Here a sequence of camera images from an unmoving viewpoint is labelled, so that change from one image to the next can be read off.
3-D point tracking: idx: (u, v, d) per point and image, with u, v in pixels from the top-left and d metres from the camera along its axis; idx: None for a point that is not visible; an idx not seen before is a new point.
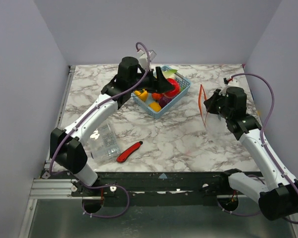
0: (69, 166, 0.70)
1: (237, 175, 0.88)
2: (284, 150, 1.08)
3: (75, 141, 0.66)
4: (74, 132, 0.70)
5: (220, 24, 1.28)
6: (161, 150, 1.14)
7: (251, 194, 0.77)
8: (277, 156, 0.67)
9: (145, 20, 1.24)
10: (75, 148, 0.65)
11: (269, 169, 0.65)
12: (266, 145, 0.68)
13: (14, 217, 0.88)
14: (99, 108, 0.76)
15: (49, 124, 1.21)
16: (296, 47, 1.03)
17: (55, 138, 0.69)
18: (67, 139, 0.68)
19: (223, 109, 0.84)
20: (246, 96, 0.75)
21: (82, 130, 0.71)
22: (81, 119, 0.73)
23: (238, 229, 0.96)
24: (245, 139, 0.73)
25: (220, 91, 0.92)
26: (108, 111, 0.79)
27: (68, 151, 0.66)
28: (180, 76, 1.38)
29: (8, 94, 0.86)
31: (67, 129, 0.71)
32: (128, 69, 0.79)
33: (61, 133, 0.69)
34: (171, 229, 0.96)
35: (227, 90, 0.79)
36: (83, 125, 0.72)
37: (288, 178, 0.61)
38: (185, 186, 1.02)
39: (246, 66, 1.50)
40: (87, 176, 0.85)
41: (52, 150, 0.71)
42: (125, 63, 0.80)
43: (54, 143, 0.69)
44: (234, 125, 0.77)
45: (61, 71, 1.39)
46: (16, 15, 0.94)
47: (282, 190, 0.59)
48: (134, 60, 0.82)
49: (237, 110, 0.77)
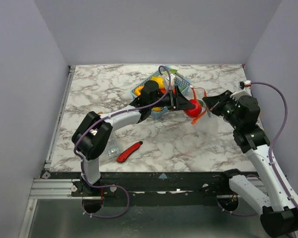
0: (86, 150, 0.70)
1: (236, 178, 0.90)
2: (283, 151, 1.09)
3: (107, 125, 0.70)
4: (107, 119, 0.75)
5: (219, 25, 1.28)
6: (161, 150, 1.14)
7: (251, 201, 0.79)
8: (284, 177, 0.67)
9: (145, 19, 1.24)
10: (106, 130, 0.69)
11: (276, 190, 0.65)
12: (274, 164, 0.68)
13: (14, 217, 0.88)
14: (128, 112, 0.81)
15: (49, 124, 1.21)
16: (296, 47, 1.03)
17: (89, 118, 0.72)
18: (99, 123, 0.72)
19: (232, 118, 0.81)
20: (259, 111, 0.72)
21: (113, 121, 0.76)
22: (114, 112, 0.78)
23: (238, 230, 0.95)
24: (253, 155, 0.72)
25: (231, 94, 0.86)
26: (133, 118, 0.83)
27: (97, 134, 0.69)
28: (180, 76, 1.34)
29: (8, 94, 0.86)
31: (101, 115, 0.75)
32: (149, 94, 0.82)
33: (95, 116, 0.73)
34: (171, 229, 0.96)
35: (239, 100, 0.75)
36: (115, 117, 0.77)
37: (294, 201, 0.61)
38: (185, 186, 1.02)
39: (246, 66, 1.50)
40: (93, 171, 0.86)
41: (79, 130, 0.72)
42: (147, 88, 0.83)
43: (85, 123, 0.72)
44: (242, 139, 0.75)
45: (60, 71, 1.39)
46: (16, 15, 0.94)
47: (288, 213, 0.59)
48: (155, 84, 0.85)
49: (247, 123, 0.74)
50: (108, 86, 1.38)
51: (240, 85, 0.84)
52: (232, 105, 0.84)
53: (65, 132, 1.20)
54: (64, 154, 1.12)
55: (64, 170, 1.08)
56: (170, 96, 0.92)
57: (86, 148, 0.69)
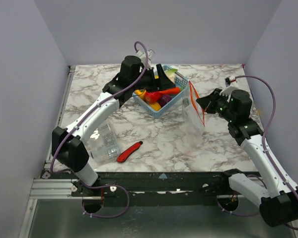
0: (70, 165, 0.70)
1: (237, 176, 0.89)
2: (283, 150, 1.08)
3: (77, 141, 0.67)
4: (75, 130, 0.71)
5: (219, 25, 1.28)
6: (161, 149, 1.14)
7: (249, 194, 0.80)
8: (279, 164, 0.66)
9: (145, 19, 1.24)
10: (76, 147, 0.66)
11: (271, 177, 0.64)
12: (268, 151, 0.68)
13: (13, 217, 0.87)
14: (101, 106, 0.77)
15: (49, 124, 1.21)
16: (296, 46, 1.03)
17: (56, 136, 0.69)
18: (69, 137, 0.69)
19: (225, 112, 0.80)
20: (251, 102, 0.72)
21: (84, 129, 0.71)
22: (83, 118, 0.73)
23: (238, 230, 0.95)
24: (247, 145, 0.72)
25: (220, 91, 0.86)
26: (110, 108, 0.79)
27: (70, 151, 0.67)
28: (180, 76, 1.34)
29: (8, 93, 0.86)
31: (69, 128, 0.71)
32: (131, 68, 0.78)
33: (63, 131, 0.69)
34: (171, 229, 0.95)
35: (232, 94, 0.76)
36: (85, 123, 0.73)
37: (290, 185, 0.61)
38: (185, 186, 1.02)
39: (246, 66, 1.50)
40: (88, 175, 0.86)
41: (54, 148, 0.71)
42: (127, 61, 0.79)
43: (56, 140, 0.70)
44: (236, 131, 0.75)
45: (60, 71, 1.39)
46: (16, 15, 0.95)
47: (284, 197, 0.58)
48: (137, 59, 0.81)
49: (241, 115, 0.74)
50: None
51: (226, 81, 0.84)
52: (224, 102, 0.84)
53: None
54: None
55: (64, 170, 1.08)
56: (151, 76, 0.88)
57: (69, 164, 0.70)
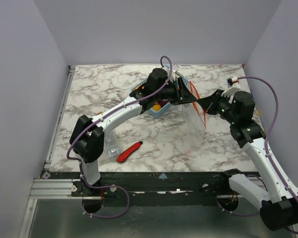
0: (83, 154, 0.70)
1: (237, 177, 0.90)
2: (283, 150, 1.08)
3: (99, 131, 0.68)
4: (100, 122, 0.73)
5: (219, 25, 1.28)
6: (161, 150, 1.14)
7: (248, 196, 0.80)
8: (281, 168, 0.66)
9: (145, 19, 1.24)
10: (98, 137, 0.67)
11: (273, 182, 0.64)
12: (271, 155, 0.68)
13: (13, 217, 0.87)
14: (126, 107, 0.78)
15: (49, 124, 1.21)
16: (296, 46, 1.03)
17: (81, 123, 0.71)
18: (92, 127, 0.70)
19: (227, 114, 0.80)
20: (253, 104, 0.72)
21: (107, 123, 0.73)
22: (108, 113, 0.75)
23: (238, 230, 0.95)
24: (249, 148, 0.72)
25: (222, 92, 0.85)
26: (133, 112, 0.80)
27: (89, 140, 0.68)
28: None
29: (8, 93, 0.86)
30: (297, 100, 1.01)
31: (94, 118, 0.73)
32: (157, 80, 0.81)
33: (88, 120, 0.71)
34: (171, 229, 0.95)
35: (234, 96, 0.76)
36: (109, 118, 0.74)
37: (292, 191, 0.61)
38: (185, 186, 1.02)
39: (246, 66, 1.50)
40: (92, 172, 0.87)
41: (75, 135, 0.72)
42: (155, 73, 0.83)
43: (80, 127, 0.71)
44: (238, 133, 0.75)
45: (60, 71, 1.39)
46: (16, 16, 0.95)
47: (285, 203, 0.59)
48: (164, 72, 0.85)
49: (243, 117, 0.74)
50: (108, 86, 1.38)
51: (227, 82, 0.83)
52: (225, 103, 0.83)
53: (65, 132, 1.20)
54: (64, 154, 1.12)
55: (64, 170, 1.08)
56: (175, 88, 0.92)
57: (83, 153, 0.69)
